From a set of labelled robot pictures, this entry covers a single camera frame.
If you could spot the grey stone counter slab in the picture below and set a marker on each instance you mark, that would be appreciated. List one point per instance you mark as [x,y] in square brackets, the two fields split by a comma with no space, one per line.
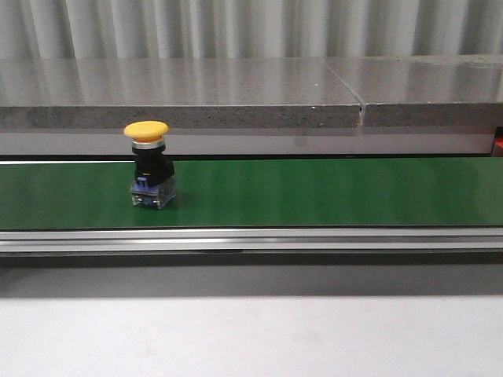
[103,94]

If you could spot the yellow mushroom push button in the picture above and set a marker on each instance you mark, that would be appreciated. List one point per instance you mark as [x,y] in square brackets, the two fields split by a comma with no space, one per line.
[154,183]

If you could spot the red plastic tray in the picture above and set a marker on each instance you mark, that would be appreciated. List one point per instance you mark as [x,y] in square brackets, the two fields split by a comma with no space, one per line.
[498,147]

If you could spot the white corrugated curtain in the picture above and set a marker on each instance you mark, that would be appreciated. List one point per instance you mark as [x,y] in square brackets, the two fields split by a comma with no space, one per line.
[199,29]

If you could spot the green conveyor belt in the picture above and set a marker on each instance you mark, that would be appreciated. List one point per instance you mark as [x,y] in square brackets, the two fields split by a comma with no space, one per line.
[265,211]

